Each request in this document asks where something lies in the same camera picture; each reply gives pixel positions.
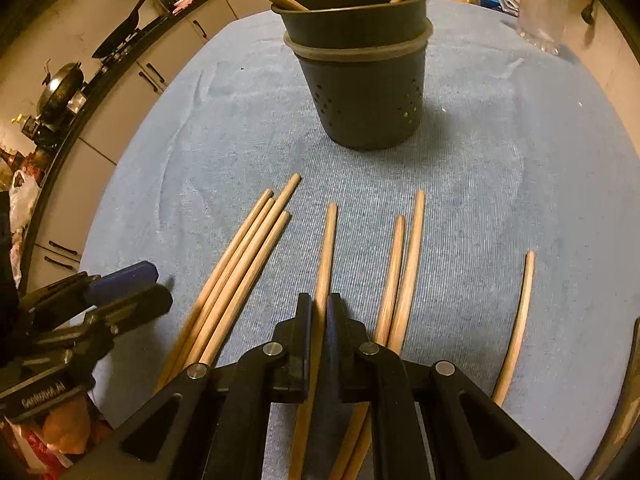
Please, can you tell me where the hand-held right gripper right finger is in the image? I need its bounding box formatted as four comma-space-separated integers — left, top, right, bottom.
326, 292, 576, 480

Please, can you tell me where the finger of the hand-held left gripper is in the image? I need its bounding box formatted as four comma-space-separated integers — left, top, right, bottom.
37, 285, 174, 367
20, 261, 160, 331

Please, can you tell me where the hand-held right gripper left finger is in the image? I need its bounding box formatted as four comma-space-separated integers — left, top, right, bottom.
60, 292, 313, 480

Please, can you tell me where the bunch of wooden chopsticks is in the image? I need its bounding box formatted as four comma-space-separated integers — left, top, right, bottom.
152, 174, 536, 480

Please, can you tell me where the dark perforated utensil holder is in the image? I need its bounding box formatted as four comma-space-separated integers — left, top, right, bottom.
271, 0, 433, 151

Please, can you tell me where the person's left hand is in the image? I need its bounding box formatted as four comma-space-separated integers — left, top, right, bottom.
47, 397, 108, 466

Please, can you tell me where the white plastic bag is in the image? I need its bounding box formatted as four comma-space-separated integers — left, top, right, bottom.
9, 170, 38, 286

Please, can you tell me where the dark wok with lid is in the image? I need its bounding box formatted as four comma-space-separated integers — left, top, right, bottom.
36, 61, 86, 126

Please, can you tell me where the blue table cloth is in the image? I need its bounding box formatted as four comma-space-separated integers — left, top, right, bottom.
80, 0, 640, 480

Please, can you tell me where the black frying pan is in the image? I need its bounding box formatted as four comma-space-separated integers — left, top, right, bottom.
92, 0, 151, 59

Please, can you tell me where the clear plastic pitcher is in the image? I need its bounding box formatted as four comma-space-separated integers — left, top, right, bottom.
492, 0, 571, 56

